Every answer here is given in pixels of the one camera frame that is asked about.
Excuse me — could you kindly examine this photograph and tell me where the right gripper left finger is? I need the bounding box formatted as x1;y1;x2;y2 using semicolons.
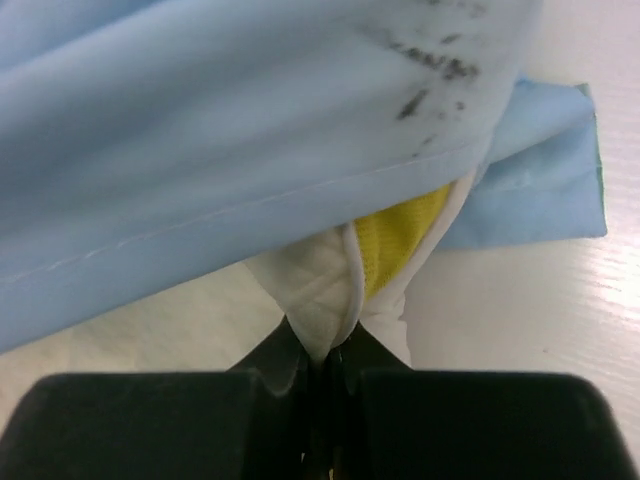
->
1;322;320;479

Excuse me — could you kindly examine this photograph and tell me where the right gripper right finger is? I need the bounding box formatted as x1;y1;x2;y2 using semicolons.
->
327;327;639;479

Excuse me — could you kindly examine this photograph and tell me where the cream yellow pillow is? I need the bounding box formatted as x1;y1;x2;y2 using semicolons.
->
0;172;476;371

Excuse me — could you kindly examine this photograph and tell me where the blue green pillowcase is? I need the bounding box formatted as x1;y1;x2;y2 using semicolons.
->
1;1;607;350

